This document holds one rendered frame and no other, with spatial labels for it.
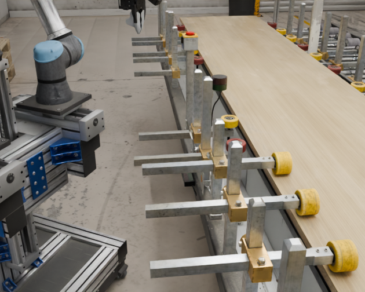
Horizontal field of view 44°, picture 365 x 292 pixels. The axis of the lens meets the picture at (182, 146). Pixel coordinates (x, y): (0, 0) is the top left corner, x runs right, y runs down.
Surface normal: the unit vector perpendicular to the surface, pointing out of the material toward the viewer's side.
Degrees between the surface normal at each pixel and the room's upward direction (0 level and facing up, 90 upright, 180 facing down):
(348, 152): 0
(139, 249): 0
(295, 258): 90
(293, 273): 90
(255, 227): 90
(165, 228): 0
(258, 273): 90
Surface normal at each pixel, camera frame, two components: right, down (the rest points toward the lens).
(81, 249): 0.00, -0.89
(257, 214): 0.11, 0.44
